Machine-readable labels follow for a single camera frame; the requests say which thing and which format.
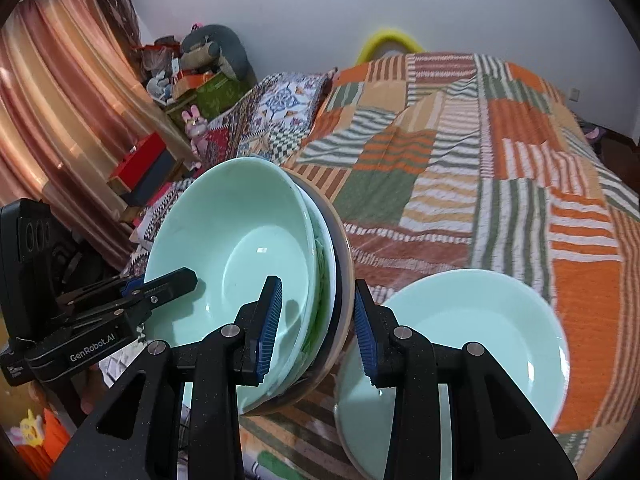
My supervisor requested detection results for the pink bunny toy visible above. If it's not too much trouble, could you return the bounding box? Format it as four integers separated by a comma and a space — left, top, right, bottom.
181, 104, 212, 155

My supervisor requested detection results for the red box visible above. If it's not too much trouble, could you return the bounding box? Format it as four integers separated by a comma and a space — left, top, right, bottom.
108, 133, 169, 192

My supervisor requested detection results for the orange striped patchwork blanket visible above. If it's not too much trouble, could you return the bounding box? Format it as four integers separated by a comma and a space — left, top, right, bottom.
239, 51, 637, 480

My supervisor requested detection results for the striped brown curtain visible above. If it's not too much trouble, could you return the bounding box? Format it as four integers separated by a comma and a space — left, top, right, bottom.
0, 0, 197, 272

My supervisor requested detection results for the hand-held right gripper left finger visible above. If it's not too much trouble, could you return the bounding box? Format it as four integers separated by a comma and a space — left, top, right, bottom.
47, 275, 284, 480

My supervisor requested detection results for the white bowl with patterned outside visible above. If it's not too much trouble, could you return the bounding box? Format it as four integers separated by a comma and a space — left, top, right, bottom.
270, 195, 337, 401

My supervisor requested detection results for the green bowl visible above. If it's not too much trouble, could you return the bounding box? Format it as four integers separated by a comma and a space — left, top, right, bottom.
144, 156, 326, 413

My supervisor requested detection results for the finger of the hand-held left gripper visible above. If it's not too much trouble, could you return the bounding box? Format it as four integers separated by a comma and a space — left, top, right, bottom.
62, 292, 156, 343
55, 267, 199, 311

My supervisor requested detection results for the grey plush toy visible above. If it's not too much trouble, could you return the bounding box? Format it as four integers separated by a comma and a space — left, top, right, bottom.
179, 23, 252, 82

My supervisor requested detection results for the large pink bowl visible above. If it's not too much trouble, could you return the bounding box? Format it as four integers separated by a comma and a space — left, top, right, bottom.
240, 167, 357, 417

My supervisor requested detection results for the patterned geometric pillow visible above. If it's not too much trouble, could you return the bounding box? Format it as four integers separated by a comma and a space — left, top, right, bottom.
129, 72, 337, 261

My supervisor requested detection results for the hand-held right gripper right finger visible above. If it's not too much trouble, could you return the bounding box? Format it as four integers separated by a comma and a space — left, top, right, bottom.
353, 280, 578, 480

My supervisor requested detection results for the small green plate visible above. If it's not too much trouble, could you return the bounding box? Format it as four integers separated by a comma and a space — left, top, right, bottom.
339, 268, 572, 480

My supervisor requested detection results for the green gift box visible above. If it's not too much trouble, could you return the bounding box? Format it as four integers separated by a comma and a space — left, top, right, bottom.
194, 72, 252, 122

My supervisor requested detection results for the yellow ring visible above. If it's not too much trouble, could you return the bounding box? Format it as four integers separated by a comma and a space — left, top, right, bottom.
355, 28, 427, 67

